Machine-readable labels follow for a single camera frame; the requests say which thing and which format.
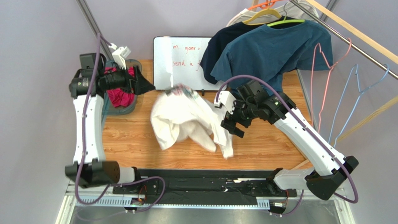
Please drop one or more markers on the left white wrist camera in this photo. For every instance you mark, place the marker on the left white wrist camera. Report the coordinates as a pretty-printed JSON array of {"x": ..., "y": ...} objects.
[{"x": 119, "y": 55}]

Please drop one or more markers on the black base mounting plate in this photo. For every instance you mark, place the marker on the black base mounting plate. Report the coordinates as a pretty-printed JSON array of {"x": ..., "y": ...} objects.
[{"x": 205, "y": 187}]

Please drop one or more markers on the navy hanging t-shirt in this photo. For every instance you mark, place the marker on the navy hanging t-shirt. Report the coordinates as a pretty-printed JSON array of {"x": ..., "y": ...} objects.
[{"x": 217, "y": 44}]

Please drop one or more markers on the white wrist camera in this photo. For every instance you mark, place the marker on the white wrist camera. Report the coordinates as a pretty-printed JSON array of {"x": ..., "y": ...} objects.
[
  {"x": 225, "y": 99},
  {"x": 119, "y": 55}
]

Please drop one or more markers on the aluminium rail frame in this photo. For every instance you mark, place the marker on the aluminium rail frame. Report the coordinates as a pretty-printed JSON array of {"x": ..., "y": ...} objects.
[{"x": 105, "y": 197}]

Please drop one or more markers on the white floral print t-shirt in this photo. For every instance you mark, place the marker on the white floral print t-shirt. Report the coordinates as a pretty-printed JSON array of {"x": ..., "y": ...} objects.
[{"x": 180, "y": 113}]

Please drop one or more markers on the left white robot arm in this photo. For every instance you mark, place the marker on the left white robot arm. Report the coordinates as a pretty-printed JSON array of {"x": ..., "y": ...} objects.
[{"x": 88, "y": 88}]

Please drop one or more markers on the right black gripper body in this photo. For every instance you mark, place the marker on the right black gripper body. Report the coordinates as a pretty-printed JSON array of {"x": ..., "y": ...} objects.
[{"x": 238, "y": 117}]

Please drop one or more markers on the yellow plastic hanger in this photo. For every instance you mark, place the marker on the yellow plastic hanger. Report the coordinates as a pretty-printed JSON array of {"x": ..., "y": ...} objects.
[{"x": 268, "y": 11}]

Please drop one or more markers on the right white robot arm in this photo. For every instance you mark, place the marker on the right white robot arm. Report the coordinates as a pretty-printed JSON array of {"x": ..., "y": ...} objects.
[{"x": 330, "y": 168}]

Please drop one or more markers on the translucent teal plastic basket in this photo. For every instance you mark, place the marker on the translucent teal plastic basket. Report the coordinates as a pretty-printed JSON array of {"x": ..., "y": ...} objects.
[{"x": 108, "y": 108}]

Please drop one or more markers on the white whiteboard with red writing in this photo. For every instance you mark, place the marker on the white whiteboard with red writing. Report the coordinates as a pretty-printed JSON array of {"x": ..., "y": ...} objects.
[{"x": 176, "y": 60}]

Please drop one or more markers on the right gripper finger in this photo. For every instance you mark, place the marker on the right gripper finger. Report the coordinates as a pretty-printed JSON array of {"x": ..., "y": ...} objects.
[
  {"x": 238, "y": 132},
  {"x": 229, "y": 125}
]

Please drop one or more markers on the beige hanging t-shirt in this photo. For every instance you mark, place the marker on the beige hanging t-shirt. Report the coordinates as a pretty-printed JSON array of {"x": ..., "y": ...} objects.
[{"x": 287, "y": 9}]

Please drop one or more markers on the light blue wire hanger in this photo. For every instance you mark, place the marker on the light blue wire hanger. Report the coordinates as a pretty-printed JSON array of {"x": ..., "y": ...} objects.
[{"x": 355, "y": 77}]

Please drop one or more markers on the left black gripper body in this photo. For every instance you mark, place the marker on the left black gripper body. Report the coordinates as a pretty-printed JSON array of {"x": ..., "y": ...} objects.
[{"x": 132, "y": 86}]

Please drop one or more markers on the orange plastic hanger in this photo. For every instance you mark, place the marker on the orange plastic hanger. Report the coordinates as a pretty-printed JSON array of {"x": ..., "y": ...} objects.
[{"x": 262, "y": 5}]

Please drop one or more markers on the green plastic hanger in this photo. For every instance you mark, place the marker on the green plastic hanger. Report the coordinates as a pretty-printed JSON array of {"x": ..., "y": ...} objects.
[{"x": 285, "y": 21}]

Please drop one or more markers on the metal clothes rail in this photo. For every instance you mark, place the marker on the metal clothes rail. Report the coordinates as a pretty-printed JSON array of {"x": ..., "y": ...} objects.
[{"x": 342, "y": 38}]

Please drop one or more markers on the teal blue hanging t-shirt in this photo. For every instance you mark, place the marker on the teal blue hanging t-shirt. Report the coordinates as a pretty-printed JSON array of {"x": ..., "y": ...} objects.
[{"x": 267, "y": 53}]

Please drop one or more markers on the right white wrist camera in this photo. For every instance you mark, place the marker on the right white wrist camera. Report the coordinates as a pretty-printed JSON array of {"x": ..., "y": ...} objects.
[{"x": 225, "y": 99}]

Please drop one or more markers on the magenta crumpled cloth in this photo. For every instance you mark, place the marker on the magenta crumpled cloth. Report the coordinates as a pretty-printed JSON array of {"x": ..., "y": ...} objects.
[{"x": 117, "y": 96}]

